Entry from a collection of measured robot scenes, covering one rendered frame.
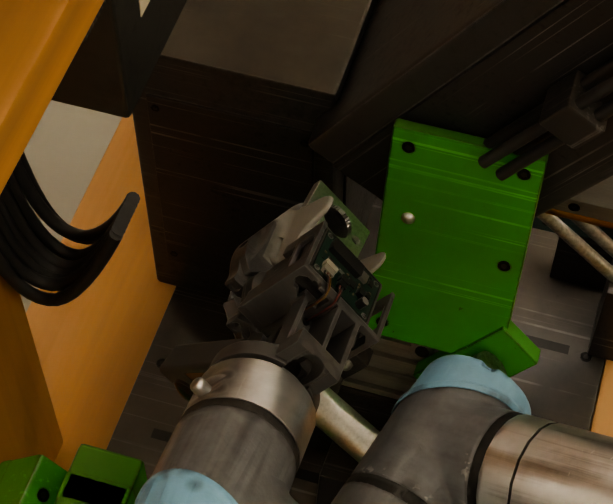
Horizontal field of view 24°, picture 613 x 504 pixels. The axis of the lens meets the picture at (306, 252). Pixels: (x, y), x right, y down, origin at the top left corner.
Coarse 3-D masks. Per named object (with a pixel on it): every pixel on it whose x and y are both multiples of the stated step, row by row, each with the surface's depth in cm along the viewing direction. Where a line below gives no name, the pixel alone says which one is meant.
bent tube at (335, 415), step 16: (320, 192) 105; (336, 208) 106; (336, 224) 106; (352, 224) 106; (352, 240) 106; (320, 400) 115; (336, 400) 116; (320, 416) 115; (336, 416) 115; (352, 416) 116; (336, 432) 116; (352, 432) 116; (368, 432) 116; (352, 448) 116; (368, 448) 116
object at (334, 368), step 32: (320, 224) 94; (288, 256) 95; (320, 256) 92; (352, 256) 94; (256, 288) 93; (288, 288) 91; (320, 288) 90; (352, 288) 93; (256, 320) 93; (288, 320) 89; (320, 320) 90; (352, 320) 90; (384, 320) 93; (224, 352) 88; (256, 352) 86; (288, 352) 86; (320, 352) 86; (352, 352) 92; (320, 384) 87
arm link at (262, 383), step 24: (240, 360) 86; (264, 360) 86; (192, 384) 85; (216, 384) 85; (240, 384) 84; (264, 384) 84; (288, 384) 85; (264, 408) 83; (288, 408) 84; (312, 408) 86; (312, 432) 87
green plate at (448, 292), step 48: (432, 144) 107; (480, 144) 106; (384, 192) 111; (432, 192) 110; (480, 192) 108; (528, 192) 107; (384, 240) 114; (432, 240) 112; (480, 240) 111; (528, 240) 110; (384, 288) 117; (432, 288) 115; (480, 288) 114; (432, 336) 119; (480, 336) 117
